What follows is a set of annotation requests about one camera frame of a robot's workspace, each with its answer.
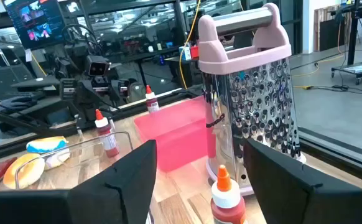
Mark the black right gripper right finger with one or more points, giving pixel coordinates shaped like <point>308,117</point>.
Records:
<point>293,193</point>

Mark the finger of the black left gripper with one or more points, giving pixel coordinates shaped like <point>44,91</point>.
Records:
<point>118,91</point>
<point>73,96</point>

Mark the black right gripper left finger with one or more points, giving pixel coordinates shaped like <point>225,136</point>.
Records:
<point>106,199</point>

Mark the red food colouring bottle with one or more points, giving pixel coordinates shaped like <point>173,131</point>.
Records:
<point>152,102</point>
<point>108,140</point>

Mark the blue iced toy donut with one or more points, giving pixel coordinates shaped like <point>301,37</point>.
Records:
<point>45,145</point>

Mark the lilac iced toy donut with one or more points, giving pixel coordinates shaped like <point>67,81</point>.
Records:
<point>58,160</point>

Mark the orange food colouring bottle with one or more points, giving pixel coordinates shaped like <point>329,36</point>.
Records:
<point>227,199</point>

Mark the orange iced toy donut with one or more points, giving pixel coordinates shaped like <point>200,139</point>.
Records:
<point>22,172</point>

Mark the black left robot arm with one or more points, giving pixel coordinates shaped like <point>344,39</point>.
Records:
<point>75,53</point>

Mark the clear plastic bin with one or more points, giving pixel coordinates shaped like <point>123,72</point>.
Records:
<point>84,152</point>

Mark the pink plastic tray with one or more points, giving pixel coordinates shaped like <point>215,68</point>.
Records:
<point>174,133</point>

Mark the small white blue box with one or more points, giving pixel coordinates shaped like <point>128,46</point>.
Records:
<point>185,53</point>

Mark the monitor with coloured screen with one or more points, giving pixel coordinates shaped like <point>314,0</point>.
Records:
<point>35,21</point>

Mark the small red box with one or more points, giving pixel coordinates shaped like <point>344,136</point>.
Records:
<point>194,52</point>

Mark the wooden board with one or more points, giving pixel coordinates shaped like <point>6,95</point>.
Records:
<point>316,31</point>

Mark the black rolling stand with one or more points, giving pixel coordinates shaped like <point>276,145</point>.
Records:
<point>352,37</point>

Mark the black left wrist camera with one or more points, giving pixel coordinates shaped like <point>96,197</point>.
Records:
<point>97,66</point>

